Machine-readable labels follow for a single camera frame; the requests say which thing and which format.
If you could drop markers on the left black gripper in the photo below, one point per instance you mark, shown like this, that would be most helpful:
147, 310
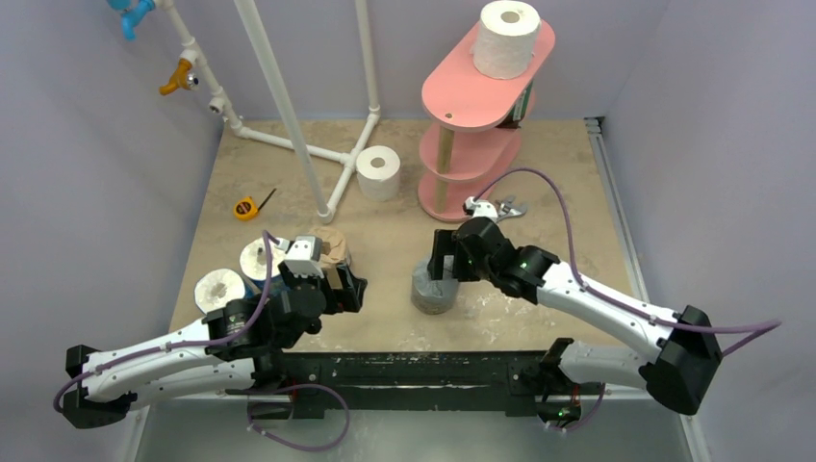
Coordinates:
347, 298

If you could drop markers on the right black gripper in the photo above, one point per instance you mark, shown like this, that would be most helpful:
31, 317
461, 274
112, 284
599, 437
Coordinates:
443, 253

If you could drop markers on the brown paper roll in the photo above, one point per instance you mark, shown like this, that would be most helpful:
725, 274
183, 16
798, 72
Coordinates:
334, 249

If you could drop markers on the grey paper roll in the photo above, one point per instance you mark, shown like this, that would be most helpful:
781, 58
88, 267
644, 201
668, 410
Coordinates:
433, 297

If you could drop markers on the green paper roll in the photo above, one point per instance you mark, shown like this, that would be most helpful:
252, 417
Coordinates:
515, 116

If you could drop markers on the white paper towel roll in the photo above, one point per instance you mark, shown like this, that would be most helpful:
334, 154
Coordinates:
505, 39

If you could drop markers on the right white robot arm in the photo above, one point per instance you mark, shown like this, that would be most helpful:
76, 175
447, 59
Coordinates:
673, 356

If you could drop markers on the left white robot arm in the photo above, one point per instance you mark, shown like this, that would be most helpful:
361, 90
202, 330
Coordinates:
239, 346

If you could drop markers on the pink three-tier shelf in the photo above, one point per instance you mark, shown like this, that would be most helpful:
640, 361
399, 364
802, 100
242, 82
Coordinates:
463, 150

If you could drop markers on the yellow tape measure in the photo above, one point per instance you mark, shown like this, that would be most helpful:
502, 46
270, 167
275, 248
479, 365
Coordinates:
248, 208

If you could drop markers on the orange pipe valve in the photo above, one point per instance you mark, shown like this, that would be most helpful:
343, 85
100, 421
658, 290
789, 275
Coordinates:
177, 76

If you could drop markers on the blue pipe valve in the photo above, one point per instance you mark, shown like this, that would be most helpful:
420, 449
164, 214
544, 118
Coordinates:
131, 14

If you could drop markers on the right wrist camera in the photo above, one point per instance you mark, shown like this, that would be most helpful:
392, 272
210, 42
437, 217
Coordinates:
474, 207

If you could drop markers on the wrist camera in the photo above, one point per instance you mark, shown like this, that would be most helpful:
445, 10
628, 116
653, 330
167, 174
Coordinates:
302, 257
474, 207

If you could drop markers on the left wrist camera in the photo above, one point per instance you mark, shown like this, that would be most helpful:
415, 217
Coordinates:
302, 257

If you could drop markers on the red handled adjustable wrench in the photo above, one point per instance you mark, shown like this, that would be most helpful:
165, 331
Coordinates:
509, 208

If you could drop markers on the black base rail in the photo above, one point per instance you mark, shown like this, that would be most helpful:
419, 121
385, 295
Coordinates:
525, 383

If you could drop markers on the white pvc pipe frame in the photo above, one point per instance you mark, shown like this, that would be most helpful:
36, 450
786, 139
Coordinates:
193, 58

